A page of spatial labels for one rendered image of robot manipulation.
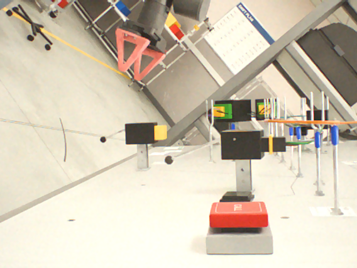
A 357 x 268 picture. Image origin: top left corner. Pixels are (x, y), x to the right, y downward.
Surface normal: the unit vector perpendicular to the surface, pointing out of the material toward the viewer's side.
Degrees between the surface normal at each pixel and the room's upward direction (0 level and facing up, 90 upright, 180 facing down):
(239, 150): 98
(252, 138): 98
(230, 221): 90
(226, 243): 90
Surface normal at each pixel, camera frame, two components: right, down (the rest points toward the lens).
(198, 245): -0.04, -1.00
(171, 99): -0.22, -0.07
